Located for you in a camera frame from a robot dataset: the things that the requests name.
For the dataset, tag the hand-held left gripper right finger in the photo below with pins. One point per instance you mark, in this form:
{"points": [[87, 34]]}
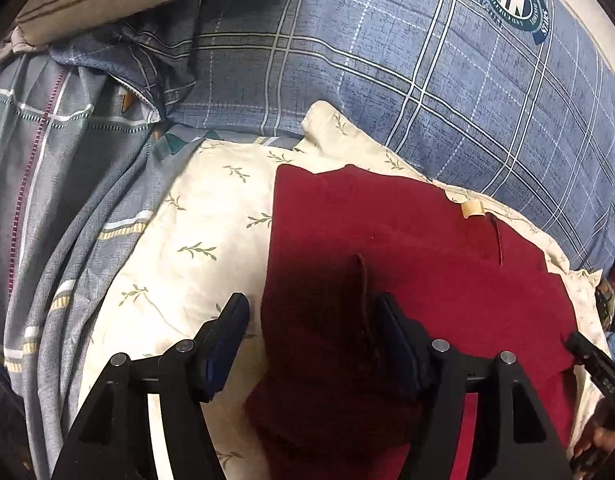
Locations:
{"points": [[398, 345]]}

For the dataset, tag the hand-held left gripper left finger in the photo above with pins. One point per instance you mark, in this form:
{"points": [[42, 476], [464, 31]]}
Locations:
{"points": [[221, 356]]}

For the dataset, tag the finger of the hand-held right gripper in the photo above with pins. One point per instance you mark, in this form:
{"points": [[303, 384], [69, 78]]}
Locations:
{"points": [[592, 360]]}

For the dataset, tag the dark red knit garment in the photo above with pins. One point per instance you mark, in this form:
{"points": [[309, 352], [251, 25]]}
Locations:
{"points": [[412, 230]]}

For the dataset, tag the cream leaf-print pillow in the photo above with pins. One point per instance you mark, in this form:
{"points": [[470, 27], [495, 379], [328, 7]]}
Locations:
{"points": [[207, 220]]}

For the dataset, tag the grey plaid quilt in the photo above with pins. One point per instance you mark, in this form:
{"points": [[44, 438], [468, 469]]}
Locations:
{"points": [[62, 200]]}

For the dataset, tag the dark cloth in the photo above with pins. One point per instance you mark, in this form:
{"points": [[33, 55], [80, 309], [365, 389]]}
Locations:
{"points": [[5, 425]]}

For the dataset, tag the blue plaid bed sheet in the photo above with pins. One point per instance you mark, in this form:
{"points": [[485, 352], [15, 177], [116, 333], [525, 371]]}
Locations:
{"points": [[387, 50]]}

